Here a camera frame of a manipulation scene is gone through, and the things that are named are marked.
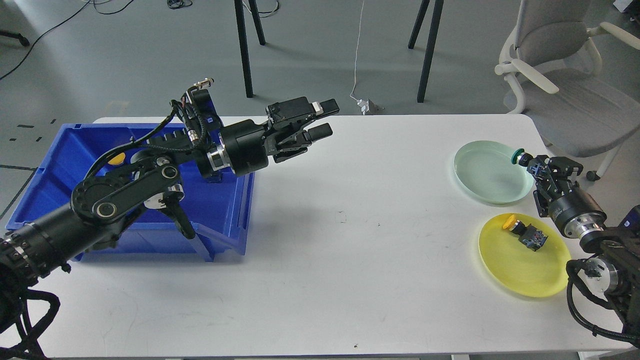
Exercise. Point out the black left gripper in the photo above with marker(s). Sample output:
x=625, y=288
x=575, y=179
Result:
x=282, y=136

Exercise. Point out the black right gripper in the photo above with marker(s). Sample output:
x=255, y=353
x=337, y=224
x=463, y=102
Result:
x=574, y=212

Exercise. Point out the green push button front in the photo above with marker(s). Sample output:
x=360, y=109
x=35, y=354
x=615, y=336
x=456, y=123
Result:
x=523, y=159

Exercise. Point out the green push button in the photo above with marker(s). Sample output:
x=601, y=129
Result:
x=212, y=176
x=523, y=159

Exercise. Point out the yellow push button front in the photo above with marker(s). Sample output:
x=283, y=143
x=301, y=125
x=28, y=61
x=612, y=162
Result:
x=528, y=235

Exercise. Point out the yellow push button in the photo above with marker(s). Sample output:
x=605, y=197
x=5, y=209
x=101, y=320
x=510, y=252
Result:
x=528, y=235
x=118, y=159

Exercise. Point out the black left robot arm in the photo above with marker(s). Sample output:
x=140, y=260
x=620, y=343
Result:
x=131, y=178

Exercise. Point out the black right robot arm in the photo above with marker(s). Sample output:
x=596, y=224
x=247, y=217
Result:
x=609, y=277

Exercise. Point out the pale green plate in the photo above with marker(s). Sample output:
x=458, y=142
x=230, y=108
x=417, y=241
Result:
x=484, y=169

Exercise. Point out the yellow plate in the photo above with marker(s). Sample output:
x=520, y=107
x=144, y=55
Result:
x=537, y=274

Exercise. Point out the green push button rear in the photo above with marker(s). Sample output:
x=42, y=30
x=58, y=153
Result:
x=212, y=176

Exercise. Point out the yellow push button rear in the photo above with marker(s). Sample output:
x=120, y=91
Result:
x=118, y=159

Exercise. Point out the grey office chair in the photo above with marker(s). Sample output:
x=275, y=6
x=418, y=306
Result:
x=552, y=66

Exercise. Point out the black stand legs right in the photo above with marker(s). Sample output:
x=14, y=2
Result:
x=435, y=22

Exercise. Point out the blue plastic storage bin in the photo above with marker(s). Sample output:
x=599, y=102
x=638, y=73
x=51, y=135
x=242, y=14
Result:
x=219, y=211

